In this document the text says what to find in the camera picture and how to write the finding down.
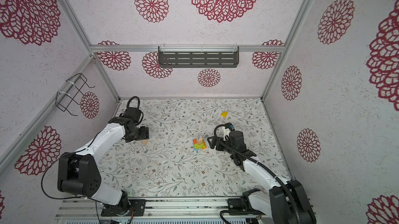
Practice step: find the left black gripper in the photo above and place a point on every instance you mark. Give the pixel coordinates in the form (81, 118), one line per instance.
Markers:
(144, 134)

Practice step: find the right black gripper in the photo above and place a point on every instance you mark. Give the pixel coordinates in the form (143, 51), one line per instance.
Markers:
(212, 144)

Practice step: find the green wood block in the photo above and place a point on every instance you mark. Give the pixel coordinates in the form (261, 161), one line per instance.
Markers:
(200, 146)

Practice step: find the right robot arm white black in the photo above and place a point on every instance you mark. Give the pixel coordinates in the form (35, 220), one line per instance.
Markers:
(278, 201)

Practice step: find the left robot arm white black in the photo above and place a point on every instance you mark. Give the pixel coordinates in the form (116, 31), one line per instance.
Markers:
(78, 172)

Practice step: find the yellow triangle wood block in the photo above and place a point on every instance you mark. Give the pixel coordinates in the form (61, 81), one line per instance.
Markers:
(224, 114)

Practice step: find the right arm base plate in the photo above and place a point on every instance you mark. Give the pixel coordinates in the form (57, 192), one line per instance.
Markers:
(237, 206)

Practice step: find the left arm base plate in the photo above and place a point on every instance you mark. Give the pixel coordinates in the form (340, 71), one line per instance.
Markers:
(126, 208)

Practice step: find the black wire wall basket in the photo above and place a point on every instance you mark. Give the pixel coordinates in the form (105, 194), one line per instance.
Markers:
(66, 97)

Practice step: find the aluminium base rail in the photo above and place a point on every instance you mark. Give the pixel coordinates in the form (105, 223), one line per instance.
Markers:
(156, 207)

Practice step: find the grey metal wall shelf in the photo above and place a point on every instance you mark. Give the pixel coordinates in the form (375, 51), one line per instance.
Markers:
(198, 57)

